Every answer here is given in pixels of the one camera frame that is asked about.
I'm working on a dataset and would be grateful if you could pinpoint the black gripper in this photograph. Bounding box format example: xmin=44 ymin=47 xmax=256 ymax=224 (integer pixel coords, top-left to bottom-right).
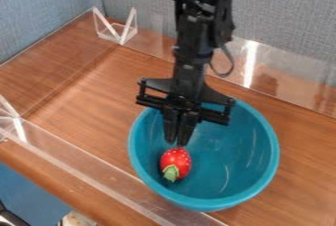
xmin=136 ymin=52 xmax=234 ymax=146

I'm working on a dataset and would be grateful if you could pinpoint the clear acrylic front barrier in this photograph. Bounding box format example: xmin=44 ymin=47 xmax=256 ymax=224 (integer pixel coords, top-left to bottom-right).
xmin=0 ymin=119 xmax=228 ymax=226

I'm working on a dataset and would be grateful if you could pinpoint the blue plastic bowl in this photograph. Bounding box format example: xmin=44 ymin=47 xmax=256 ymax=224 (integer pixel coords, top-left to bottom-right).
xmin=128 ymin=100 xmax=280 ymax=212

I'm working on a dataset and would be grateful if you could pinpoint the red toy strawberry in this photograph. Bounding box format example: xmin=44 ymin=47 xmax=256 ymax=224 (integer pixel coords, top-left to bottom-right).
xmin=160 ymin=147 xmax=192 ymax=182

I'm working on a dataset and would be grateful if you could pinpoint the clear acrylic back barrier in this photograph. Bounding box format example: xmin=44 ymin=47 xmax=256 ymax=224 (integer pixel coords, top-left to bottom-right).
xmin=125 ymin=12 xmax=336 ymax=118

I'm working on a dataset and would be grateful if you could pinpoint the black cable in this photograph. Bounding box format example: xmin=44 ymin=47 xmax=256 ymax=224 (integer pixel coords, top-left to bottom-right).
xmin=208 ymin=42 xmax=236 ymax=79

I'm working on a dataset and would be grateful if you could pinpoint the clear acrylic barrier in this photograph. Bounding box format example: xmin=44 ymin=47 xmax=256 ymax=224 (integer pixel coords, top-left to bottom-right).
xmin=0 ymin=119 xmax=228 ymax=226
xmin=125 ymin=12 xmax=336 ymax=118

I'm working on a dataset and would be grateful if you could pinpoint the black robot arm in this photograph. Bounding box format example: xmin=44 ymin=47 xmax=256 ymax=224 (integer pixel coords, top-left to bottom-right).
xmin=136 ymin=0 xmax=234 ymax=146

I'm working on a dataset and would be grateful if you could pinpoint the clear acrylic left bracket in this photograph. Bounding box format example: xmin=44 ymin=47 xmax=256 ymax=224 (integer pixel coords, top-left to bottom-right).
xmin=0 ymin=94 xmax=28 ymax=142

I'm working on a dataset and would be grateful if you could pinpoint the clear acrylic corner bracket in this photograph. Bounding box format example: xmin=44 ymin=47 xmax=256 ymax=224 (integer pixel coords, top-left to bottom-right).
xmin=92 ymin=7 xmax=137 ymax=45

